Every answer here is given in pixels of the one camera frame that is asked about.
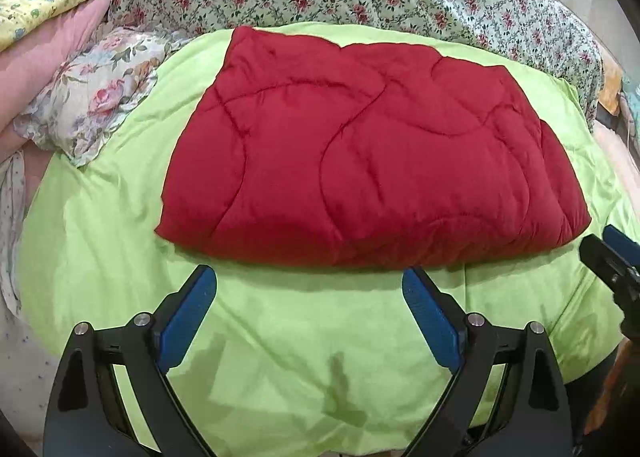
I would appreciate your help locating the white leaf print sheet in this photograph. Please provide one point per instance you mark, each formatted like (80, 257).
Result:
(12, 237)

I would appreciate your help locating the red quilt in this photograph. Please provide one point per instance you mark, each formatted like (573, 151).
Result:
(375, 162)

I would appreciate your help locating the pastel floral pillow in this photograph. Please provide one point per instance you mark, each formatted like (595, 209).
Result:
(100, 92)

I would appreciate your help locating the pale pink blanket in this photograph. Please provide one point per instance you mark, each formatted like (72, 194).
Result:
(620, 162)

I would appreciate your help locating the light green blanket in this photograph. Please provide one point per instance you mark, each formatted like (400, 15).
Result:
(280, 337)

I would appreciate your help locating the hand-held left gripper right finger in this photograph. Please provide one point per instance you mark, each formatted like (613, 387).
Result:
(432, 317)

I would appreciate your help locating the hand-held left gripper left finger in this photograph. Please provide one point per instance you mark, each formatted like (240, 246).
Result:
(187, 322)

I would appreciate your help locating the orange cloth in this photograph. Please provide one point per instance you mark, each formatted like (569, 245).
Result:
(610, 87)

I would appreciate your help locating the pink pillow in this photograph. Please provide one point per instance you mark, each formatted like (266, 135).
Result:
(40, 67)

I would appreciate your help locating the yellow floral pillow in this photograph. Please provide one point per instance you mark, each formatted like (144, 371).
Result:
(45, 2)

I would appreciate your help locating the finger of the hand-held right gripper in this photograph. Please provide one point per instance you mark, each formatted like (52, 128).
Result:
(602, 257)
(622, 243)

